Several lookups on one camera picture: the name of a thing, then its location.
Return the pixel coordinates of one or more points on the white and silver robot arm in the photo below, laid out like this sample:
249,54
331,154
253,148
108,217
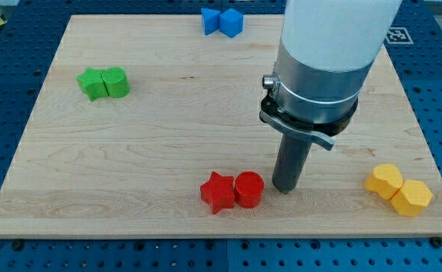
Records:
326,50

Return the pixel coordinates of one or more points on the blue triangular block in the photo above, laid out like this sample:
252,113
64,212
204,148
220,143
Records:
210,20

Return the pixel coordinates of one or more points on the green cylinder block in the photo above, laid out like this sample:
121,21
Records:
116,82

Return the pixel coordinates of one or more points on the white fiducial marker tag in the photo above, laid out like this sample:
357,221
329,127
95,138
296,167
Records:
398,36

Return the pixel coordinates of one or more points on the yellow rounded block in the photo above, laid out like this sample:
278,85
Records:
385,180

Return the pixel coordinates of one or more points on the grey cylindrical pointer tool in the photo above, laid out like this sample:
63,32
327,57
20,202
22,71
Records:
291,158

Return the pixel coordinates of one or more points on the red cylinder block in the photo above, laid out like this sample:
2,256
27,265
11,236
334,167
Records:
248,189

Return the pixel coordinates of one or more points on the green star block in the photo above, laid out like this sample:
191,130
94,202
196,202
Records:
91,83

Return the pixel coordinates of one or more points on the red star block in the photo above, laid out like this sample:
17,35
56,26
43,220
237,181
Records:
218,192

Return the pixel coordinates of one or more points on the light wooden board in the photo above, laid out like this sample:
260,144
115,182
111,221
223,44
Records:
132,167

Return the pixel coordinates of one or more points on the yellow hexagon block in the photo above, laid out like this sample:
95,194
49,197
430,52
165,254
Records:
412,198

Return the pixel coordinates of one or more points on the blue cube block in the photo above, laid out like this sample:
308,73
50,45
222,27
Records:
231,22

